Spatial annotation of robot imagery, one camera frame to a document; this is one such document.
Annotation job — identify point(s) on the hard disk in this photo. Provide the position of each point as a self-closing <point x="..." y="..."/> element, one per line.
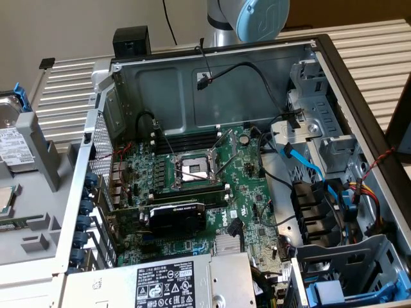
<point x="13" y="144"/>

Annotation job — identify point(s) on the green RAM stick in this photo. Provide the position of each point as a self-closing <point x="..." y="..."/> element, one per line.
<point x="13" y="223"/>

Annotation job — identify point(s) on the silver power supply unit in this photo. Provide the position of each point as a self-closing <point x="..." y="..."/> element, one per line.
<point x="224" y="272"/>

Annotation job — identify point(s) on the white barcode tag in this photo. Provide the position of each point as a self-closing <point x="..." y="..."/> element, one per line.
<point x="286" y="272"/>

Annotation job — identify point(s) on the brown cardboard box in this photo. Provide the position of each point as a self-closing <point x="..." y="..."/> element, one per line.
<point x="337" y="13"/>

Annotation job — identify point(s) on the black plastic box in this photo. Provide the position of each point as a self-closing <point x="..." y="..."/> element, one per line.
<point x="131" y="41"/>

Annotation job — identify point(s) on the metal locking lever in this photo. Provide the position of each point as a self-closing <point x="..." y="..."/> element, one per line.
<point x="164" y="141"/>
<point x="222" y="154"/>

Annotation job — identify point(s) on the blue slot retainer clip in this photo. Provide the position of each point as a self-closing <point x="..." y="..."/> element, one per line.
<point x="84" y="222"/>
<point x="86" y="207"/>
<point x="81" y="239"/>
<point x="77" y="256"/>
<point x="89" y="193"/>
<point x="91" y="178"/>

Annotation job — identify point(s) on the grey metal drive cage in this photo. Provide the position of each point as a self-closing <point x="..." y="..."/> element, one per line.
<point x="321" y="109"/>

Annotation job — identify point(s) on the black Nvidia graphics card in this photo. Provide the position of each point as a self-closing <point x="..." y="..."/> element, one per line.
<point x="176" y="219"/>

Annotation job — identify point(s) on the metal CPU socket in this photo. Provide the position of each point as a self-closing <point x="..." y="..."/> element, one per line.
<point x="192" y="168"/>

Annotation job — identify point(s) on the open grey PC case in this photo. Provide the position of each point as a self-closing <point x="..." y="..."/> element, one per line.
<point x="160" y="93"/>

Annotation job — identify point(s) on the black RAM slot bank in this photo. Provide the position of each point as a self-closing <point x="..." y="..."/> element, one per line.
<point x="189" y="141"/>
<point x="192" y="200"/>

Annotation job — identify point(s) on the grey plastic parts rack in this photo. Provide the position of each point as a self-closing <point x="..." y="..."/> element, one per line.
<point x="32" y="199"/>

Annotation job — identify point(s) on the green Dell motherboard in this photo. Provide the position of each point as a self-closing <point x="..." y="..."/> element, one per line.
<point x="244" y="192"/>

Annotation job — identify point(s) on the silver finned heatsink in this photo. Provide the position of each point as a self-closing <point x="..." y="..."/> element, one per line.
<point x="226" y="244"/>

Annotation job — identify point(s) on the empty blue disk carrier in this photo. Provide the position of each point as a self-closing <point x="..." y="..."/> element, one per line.
<point x="327" y="288"/>

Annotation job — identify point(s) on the hard drive in blue caddy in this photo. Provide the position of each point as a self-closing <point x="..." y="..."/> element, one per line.
<point x="321" y="253"/>

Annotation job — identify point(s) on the silver CPU chip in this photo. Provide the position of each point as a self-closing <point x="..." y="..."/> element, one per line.
<point x="4" y="199"/>

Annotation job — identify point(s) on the blue plastic latch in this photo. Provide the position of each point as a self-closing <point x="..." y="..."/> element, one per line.
<point x="353" y="208"/>

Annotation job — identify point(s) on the round coin cell battery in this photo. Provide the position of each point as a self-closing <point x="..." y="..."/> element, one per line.
<point x="245" y="139"/>

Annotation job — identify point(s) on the metal socket cover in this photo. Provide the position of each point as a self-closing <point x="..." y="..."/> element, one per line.
<point x="233" y="141"/>

